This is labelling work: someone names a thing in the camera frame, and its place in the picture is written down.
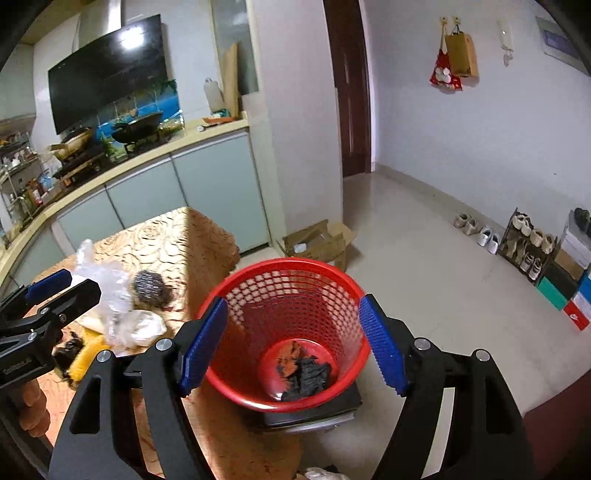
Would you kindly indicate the white shoe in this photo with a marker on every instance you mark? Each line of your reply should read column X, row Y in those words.
column 494, row 243
column 485, row 236

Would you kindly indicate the beige shoe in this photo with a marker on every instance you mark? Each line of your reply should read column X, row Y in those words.
column 471, row 227
column 460, row 221

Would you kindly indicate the black wok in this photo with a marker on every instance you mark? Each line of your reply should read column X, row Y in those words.
column 138, row 127

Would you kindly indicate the grey wall cabinet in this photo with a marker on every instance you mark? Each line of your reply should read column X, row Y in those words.
column 18, row 87

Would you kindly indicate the black portable stove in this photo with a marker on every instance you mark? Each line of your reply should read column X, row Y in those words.
column 83, row 165

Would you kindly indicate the orange flat tray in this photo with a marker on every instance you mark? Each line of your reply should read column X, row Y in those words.
column 217, row 120

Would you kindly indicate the white shoe box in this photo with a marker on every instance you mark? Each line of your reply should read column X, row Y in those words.
column 577, row 242

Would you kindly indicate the red hanging ornament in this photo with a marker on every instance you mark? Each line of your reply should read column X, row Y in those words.
column 443, row 74

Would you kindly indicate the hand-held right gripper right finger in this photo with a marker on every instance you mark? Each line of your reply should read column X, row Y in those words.
column 383, row 346

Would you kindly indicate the open cardboard box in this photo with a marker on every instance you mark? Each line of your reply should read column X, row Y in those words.
column 323, row 249

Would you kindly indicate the black square stool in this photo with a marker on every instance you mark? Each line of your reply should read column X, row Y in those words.
column 341, row 406

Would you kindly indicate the black crumpled rag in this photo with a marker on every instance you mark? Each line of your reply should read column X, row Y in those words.
column 309, row 378

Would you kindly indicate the dark wooden door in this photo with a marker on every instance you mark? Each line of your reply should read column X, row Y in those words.
column 351, row 92

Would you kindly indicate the rows of racked shoes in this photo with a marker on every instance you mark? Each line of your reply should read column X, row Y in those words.
column 535, row 237

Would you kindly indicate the kitchen counter with grey cabinets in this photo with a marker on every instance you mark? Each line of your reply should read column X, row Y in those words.
column 207, row 175

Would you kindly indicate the white intercom handset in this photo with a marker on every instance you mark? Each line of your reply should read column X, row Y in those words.
column 504, row 34

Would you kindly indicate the white wall panel box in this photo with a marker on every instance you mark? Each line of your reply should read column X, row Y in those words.
column 556, row 41

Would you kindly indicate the dark shoe rack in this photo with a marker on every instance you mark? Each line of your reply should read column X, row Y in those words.
column 510, row 220

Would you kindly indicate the dark shoe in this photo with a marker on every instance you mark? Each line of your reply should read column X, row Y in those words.
column 582, row 216

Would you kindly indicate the wooden cutting board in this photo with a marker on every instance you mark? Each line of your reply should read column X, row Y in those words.
column 231, row 83

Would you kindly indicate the frosted glass partition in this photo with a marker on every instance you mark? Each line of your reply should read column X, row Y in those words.
column 233, row 27

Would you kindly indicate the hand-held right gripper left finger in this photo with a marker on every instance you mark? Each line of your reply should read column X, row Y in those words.
column 203, row 346

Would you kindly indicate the beige paper cup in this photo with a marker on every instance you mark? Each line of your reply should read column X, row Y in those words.
column 90, row 323

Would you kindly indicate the table with gold cloth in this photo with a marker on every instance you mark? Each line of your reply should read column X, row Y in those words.
column 184, row 258

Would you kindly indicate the brass frying pan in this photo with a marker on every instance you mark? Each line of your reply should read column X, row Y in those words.
column 74, row 143

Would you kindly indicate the yellow mesh dish cloth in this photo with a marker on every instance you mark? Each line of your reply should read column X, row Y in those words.
column 87, row 357

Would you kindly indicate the black glass range hood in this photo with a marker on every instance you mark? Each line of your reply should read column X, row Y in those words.
column 106, row 78

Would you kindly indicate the red shoe box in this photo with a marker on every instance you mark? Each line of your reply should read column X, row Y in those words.
column 577, row 313

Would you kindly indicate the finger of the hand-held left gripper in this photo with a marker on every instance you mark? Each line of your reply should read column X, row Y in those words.
column 74, row 300
column 46, row 285

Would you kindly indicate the clear plastic bag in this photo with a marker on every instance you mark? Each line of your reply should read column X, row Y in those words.
column 104, row 281

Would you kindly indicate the black gas hob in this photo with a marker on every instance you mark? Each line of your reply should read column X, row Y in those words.
column 147, row 144

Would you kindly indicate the translucent white plastic bottle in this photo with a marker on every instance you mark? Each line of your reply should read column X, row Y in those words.
column 214, row 97

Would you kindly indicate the white crumpled floor bag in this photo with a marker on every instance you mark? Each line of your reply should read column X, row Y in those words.
column 318, row 473

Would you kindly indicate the brown paper bag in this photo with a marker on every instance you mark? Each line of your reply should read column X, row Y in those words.
column 461, row 55

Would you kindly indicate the steel wool scrubber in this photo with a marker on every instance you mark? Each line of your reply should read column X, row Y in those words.
column 150, row 287

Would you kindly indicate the person's left hand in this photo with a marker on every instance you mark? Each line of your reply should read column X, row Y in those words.
column 28, row 406

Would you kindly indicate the green shoe box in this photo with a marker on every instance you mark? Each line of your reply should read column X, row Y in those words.
column 551, row 288

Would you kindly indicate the brown shoe box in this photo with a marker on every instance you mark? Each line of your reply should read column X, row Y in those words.
column 568, row 264

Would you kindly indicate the green yellow scouring cloth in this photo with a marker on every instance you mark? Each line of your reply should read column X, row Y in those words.
column 68, row 353

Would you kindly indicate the red plastic mesh basket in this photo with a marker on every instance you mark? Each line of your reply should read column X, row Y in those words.
column 286, row 295

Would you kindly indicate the metal spice rack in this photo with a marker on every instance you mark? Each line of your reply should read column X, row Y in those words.
column 18, row 184

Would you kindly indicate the blue shoe box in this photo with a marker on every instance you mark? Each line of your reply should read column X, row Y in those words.
column 585, row 286

